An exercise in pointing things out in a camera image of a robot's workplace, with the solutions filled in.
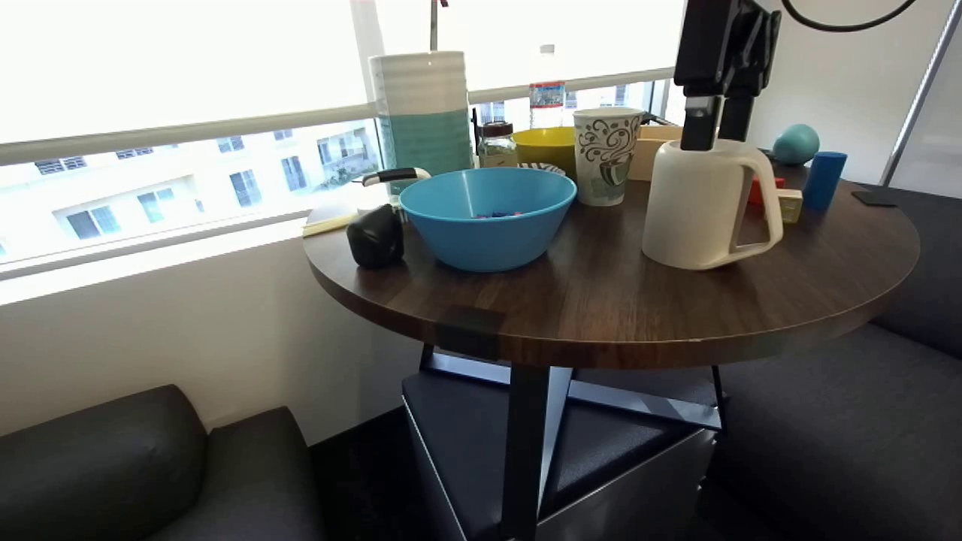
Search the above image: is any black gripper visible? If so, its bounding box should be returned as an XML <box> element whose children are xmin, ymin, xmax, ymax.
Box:
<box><xmin>671</xmin><ymin>0</ymin><xmax>786</xmax><ymax>152</ymax></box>

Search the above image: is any cream plastic jug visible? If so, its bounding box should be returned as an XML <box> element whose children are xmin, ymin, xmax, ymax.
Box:
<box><xmin>639</xmin><ymin>135</ymin><xmax>788</xmax><ymax>273</ymax></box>

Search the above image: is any light wooden box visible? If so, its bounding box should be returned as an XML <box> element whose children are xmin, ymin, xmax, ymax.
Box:
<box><xmin>628</xmin><ymin>119</ymin><xmax>686</xmax><ymax>185</ymax></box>

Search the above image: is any teal ball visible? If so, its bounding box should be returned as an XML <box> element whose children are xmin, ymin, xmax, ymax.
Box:
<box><xmin>769</xmin><ymin>119</ymin><xmax>824</xmax><ymax>170</ymax></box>

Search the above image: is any white patterned cup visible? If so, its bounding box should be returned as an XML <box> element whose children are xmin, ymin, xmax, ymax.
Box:
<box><xmin>570</xmin><ymin>106</ymin><xmax>649</xmax><ymax>209</ymax></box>

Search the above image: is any clear water bottle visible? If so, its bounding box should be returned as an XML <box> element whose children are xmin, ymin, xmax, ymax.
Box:
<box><xmin>526</xmin><ymin>78</ymin><xmax>568</xmax><ymax>133</ymax></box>

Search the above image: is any white roller blind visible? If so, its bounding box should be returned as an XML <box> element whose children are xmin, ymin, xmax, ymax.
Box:
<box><xmin>372</xmin><ymin>0</ymin><xmax>695</xmax><ymax>102</ymax></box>
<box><xmin>0</xmin><ymin>0</ymin><xmax>375</xmax><ymax>169</ymax></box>

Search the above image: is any grey metal pole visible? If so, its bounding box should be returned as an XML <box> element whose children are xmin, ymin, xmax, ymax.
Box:
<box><xmin>881</xmin><ymin>0</ymin><xmax>962</xmax><ymax>190</ymax></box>

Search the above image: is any round dark wooden table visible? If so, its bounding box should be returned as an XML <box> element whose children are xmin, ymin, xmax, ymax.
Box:
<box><xmin>301</xmin><ymin>159</ymin><xmax>924</xmax><ymax>541</ymax></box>

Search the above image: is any small glass jar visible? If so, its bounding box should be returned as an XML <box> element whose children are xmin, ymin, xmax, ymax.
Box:
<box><xmin>475</xmin><ymin>98</ymin><xmax>521</xmax><ymax>170</ymax></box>

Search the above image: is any blue plastic bowl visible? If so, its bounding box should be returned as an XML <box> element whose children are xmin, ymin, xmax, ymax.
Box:
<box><xmin>397</xmin><ymin>166</ymin><xmax>581</xmax><ymax>276</ymax></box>

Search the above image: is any teal cylindrical container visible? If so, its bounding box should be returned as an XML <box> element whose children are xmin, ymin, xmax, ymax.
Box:
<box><xmin>371</xmin><ymin>47</ymin><xmax>475</xmax><ymax>180</ymax></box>

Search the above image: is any thin bent rod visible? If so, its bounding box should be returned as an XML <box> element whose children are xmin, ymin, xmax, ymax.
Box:
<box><xmin>426</xmin><ymin>0</ymin><xmax>452</xmax><ymax>53</ymax></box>

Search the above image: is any grey fabric sofa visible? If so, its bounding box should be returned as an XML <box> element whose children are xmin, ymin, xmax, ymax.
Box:
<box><xmin>704</xmin><ymin>177</ymin><xmax>962</xmax><ymax>541</ymax></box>

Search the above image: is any black leather couch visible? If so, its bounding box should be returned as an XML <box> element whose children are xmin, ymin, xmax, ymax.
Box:
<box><xmin>0</xmin><ymin>385</ymin><xmax>329</xmax><ymax>541</ymax></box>

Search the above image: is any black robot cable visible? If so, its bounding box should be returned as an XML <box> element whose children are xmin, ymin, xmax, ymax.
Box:
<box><xmin>780</xmin><ymin>0</ymin><xmax>919</xmax><ymax>37</ymax></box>

